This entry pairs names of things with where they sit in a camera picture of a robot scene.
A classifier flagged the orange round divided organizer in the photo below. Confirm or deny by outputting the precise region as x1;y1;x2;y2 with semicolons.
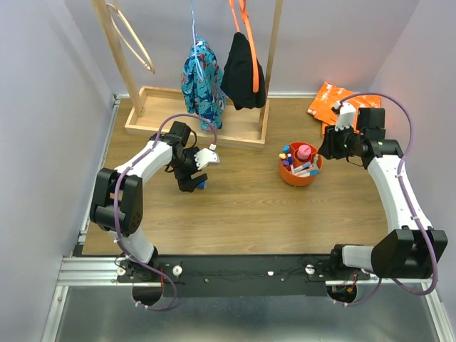
279;142;323;187

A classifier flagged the blue shark-print garment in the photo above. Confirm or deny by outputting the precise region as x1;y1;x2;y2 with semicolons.
181;38;227;131

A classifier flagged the glue tube pink cap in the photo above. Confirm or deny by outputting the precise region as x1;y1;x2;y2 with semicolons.
296;144;312;162

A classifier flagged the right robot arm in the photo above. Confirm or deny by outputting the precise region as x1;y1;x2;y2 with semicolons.
318;103;447;279

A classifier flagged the orange plastic hanger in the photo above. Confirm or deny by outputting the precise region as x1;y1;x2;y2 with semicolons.
229;1;259;93

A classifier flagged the green translucent correction pen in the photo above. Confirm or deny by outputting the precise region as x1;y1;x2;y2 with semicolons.
312;153;319;169

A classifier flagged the purple cable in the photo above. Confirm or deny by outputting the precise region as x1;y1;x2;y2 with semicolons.
333;93;440;308
113;113;219;311

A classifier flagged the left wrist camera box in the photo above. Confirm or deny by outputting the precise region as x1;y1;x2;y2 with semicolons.
194;143;220;170

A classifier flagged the black garment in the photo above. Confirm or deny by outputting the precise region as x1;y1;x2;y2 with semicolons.
221;32;266;110

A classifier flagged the aluminium frame rail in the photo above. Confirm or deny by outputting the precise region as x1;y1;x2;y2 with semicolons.
42;254;455;341

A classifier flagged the white pen light-blue cap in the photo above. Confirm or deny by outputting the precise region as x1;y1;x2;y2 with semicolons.
300;170;320;177

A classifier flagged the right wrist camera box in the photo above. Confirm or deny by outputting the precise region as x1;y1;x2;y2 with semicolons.
331;101;357;132

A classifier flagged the wooden clothes hanger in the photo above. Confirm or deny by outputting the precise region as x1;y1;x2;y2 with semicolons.
106;4;155;76

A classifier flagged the orange folded cloth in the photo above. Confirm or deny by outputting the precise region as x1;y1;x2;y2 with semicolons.
307;81;381;137

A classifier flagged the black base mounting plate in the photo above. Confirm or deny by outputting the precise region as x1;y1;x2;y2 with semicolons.
117;254;369;298

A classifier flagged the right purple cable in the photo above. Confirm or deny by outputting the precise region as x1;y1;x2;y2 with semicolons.
333;93;440;308

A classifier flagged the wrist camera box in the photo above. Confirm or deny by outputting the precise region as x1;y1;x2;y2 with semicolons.
194;143;220;170
331;101;357;132

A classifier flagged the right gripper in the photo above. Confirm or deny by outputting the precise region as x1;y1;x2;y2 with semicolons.
318;122;363;160

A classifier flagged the wooden clothes rack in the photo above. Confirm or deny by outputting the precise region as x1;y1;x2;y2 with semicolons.
92;1;270;150

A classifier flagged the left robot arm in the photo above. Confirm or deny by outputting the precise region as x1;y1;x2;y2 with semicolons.
89;121;207;281

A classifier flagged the blue wire hanger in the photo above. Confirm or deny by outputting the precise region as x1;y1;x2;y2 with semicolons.
190;0;204;81

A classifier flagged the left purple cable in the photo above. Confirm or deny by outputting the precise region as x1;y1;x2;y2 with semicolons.
113;113;219;311

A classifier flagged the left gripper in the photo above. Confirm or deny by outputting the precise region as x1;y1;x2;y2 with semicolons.
170;147;208;192

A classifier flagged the white pen dark-blue cap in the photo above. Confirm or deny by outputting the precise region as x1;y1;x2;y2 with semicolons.
288;157;294;174

